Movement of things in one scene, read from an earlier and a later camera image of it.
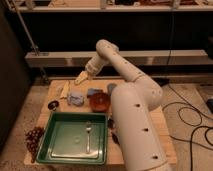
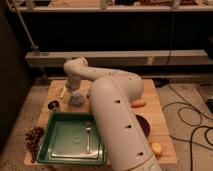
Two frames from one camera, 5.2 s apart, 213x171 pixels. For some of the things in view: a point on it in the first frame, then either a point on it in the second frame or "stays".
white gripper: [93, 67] -> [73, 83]
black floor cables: [209, 128] stays
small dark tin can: [52, 105] stays
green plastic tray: [64, 138] stays
